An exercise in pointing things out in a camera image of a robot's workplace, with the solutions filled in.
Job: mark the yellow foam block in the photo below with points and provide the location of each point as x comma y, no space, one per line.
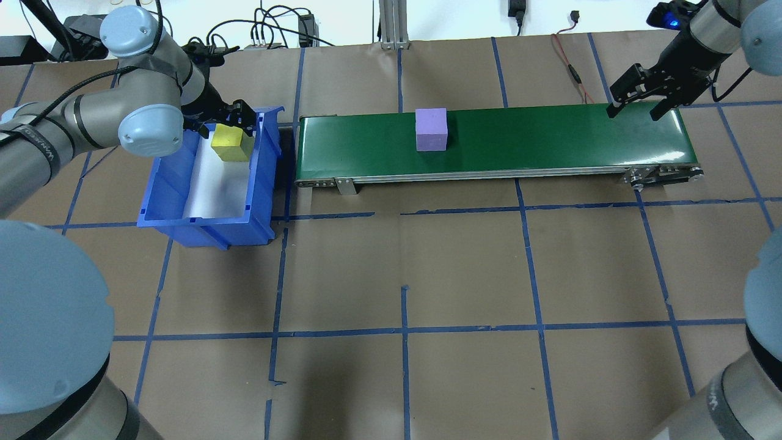
231,143

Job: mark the purple foam block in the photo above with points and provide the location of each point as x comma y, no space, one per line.
432,129

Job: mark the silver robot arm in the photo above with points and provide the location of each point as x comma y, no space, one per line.
91,116
708,27

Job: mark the white foam pad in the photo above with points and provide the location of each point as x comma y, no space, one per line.
220,189

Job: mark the blue plastic storage bin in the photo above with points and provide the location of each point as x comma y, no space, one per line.
168,195

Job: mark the green conveyor belt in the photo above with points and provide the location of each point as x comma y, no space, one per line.
550,140

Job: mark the black power adapter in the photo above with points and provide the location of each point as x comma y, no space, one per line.
306,29

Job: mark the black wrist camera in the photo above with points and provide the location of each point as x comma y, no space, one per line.
671,15
208,52

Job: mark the black wall plug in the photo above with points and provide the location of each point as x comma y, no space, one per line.
517,9

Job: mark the aluminium profile post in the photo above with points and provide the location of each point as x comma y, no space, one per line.
394,24

